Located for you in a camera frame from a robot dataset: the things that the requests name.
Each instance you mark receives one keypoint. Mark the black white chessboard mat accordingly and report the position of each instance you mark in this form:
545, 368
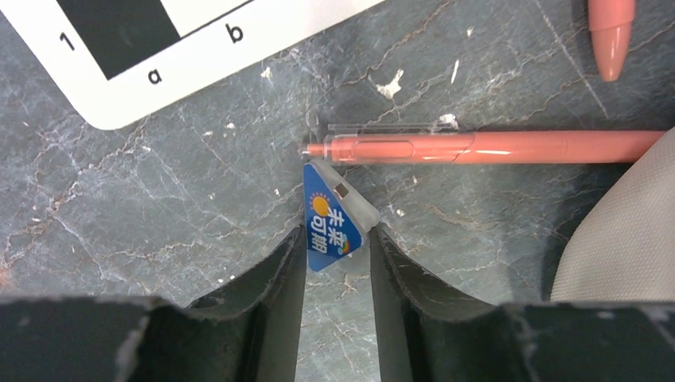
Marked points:
118, 61

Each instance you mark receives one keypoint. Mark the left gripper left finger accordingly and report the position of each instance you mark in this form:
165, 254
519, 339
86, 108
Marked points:
246, 330

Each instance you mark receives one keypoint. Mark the cream canvas backpack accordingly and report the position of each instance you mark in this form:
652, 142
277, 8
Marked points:
624, 248

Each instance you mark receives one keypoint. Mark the clear tape roll dispenser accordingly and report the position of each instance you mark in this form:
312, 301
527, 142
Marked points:
337, 217

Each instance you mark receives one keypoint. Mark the pink pen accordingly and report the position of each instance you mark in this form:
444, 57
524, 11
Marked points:
610, 24
397, 143

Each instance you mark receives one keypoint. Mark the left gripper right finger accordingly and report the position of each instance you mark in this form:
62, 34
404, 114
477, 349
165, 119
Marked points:
427, 330

